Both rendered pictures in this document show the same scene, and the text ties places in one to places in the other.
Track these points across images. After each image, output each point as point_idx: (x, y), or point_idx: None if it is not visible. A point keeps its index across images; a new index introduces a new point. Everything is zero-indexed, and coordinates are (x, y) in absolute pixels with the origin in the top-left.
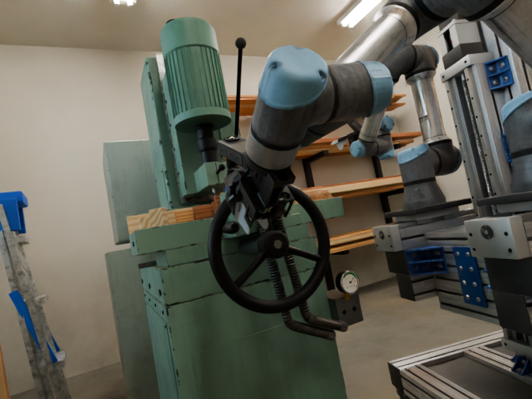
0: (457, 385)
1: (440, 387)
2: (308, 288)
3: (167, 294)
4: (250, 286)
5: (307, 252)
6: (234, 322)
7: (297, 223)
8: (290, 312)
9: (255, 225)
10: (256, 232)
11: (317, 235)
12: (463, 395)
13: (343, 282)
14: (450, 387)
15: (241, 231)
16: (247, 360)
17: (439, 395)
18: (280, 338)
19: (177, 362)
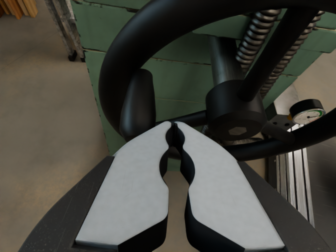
0: (307, 163)
1: (296, 155)
2: (240, 158)
3: (82, 36)
4: (195, 65)
5: (279, 135)
6: (161, 87)
7: (323, 50)
8: (209, 138)
9: (243, 25)
10: (235, 38)
11: (325, 117)
12: (302, 173)
13: (301, 114)
14: (301, 160)
15: (207, 27)
16: (162, 112)
17: (289, 161)
18: (200, 110)
19: (95, 94)
